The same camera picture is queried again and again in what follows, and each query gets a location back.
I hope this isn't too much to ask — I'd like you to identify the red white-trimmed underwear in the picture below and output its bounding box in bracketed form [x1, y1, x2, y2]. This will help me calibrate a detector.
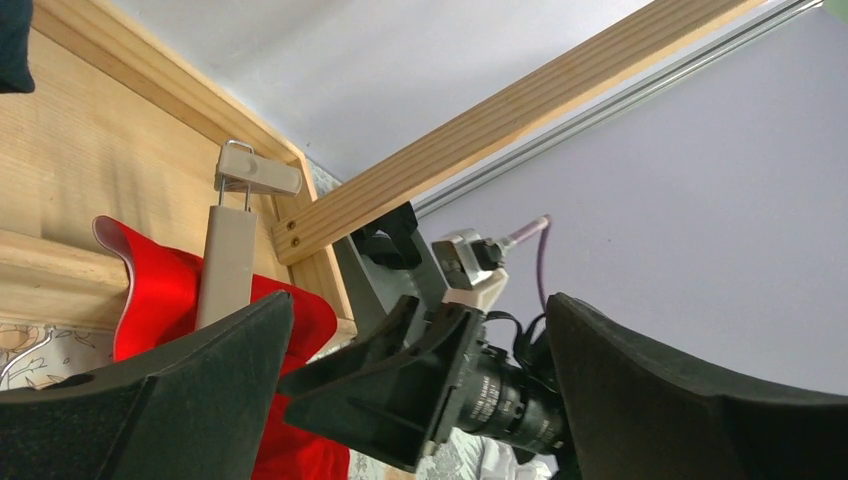
[91, 215, 352, 480]

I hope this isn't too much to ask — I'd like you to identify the dark navy hanging garment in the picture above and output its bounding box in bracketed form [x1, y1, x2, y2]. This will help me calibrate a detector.
[1, 0, 35, 94]

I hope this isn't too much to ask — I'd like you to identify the black underwear in tray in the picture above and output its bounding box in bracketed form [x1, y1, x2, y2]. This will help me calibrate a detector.
[351, 202, 422, 270]

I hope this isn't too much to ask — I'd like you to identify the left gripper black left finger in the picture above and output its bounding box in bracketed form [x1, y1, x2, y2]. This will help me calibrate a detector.
[1, 292, 294, 479]

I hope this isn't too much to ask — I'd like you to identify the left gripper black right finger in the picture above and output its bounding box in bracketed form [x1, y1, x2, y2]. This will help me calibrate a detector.
[546, 293, 847, 479]

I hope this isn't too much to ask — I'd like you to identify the beige clip hanger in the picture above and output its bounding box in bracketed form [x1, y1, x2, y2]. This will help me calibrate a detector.
[195, 139, 304, 330]

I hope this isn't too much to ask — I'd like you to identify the white crumpled cloth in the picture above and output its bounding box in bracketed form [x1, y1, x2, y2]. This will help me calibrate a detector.
[478, 438, 553, 480]

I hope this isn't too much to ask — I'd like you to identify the wooden rack with base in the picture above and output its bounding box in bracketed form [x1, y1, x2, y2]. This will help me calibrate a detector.
[0, 0, 773, 349]

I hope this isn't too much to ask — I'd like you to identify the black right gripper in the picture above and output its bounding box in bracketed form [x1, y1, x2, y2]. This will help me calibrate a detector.
[276, 295, 570, 472]

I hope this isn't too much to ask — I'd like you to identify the grey plastic tray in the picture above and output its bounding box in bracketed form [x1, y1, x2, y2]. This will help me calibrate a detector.
[334, 232, 446, 346]

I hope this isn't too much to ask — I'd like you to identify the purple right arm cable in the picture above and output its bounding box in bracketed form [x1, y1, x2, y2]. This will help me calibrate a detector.
[503, 213, 553, 313]

